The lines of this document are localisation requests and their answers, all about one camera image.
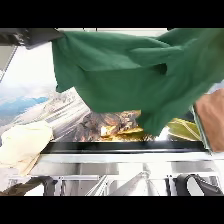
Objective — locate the cream garment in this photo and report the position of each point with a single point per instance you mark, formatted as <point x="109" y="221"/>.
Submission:
<point x="23" y="143"/>

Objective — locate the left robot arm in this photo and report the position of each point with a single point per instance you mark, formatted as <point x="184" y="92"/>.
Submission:
<point x="31" y="36"/>

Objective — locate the green T-shirt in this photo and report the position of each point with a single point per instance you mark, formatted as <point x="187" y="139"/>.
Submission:
<point x="126" y="76"/>

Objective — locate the silver frame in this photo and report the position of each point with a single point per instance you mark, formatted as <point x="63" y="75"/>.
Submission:
<point x="100" y="160"/>

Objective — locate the brown garment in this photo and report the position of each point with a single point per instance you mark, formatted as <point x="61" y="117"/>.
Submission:
<point x="213" y="120"/>

